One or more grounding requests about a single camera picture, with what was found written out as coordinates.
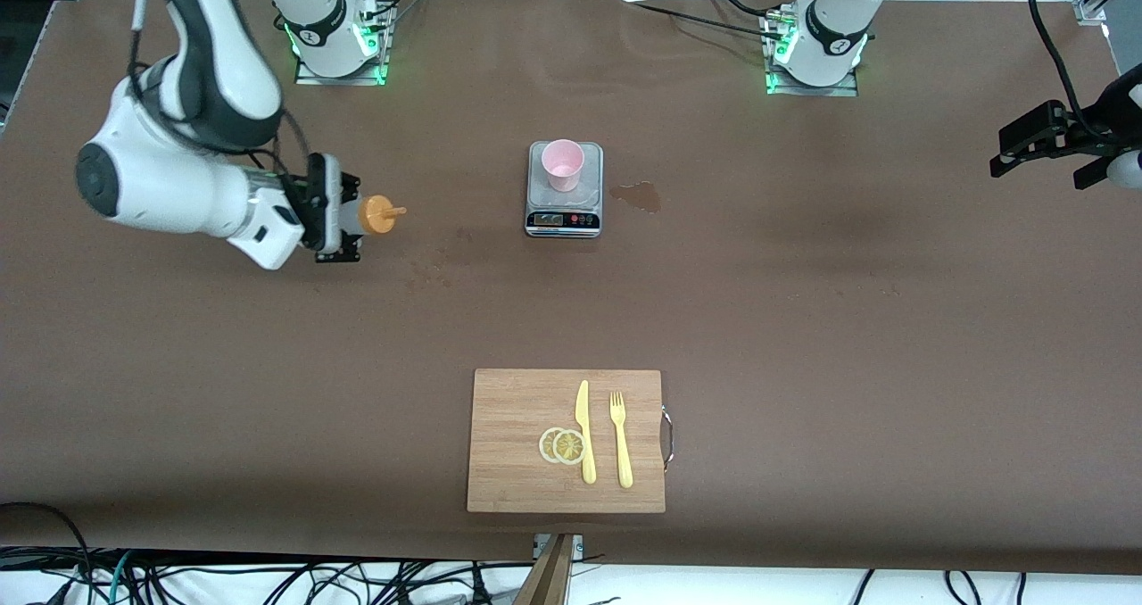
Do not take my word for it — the clear sauce bottle orange cap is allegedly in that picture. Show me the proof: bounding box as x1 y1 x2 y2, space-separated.
357 195 408 236

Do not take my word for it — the pink plastic cup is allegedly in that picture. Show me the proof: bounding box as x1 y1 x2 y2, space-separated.
542 139 585 194

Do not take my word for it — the silver digital kitchen scale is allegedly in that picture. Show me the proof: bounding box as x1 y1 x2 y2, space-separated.
525 141 605 239

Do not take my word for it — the wooden cutting board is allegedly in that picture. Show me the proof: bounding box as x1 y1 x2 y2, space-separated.
467 369 667 514

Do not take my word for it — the yellow plastic knife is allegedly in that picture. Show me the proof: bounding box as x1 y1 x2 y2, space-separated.
575 379 598 485

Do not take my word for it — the yellow plastic fork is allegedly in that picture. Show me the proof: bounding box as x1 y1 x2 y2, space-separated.
609 391 634 489

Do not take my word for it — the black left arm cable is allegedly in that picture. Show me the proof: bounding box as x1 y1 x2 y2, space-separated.
1026 0 1085 133

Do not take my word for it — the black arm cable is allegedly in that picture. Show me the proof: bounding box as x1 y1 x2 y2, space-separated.
128 0 311 182
1026 0 1085 133

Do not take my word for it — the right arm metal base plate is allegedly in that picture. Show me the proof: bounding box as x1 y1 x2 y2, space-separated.
294 0 393 87

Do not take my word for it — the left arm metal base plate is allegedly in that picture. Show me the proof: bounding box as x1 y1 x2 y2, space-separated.
765 16 859 97

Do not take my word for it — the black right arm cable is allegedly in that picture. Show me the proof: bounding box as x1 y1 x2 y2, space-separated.
128 0 311 182

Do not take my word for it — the black cable across table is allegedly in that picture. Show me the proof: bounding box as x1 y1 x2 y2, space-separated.
611 0 795 44

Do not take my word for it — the wooden post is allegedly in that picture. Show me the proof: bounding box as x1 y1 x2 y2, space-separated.
513 534 576 605

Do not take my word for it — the teal floor cable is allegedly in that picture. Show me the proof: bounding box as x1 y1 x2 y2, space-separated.
80 550 135 605

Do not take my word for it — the black looped floor cable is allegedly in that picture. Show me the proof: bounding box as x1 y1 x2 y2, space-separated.
0 501 95 579

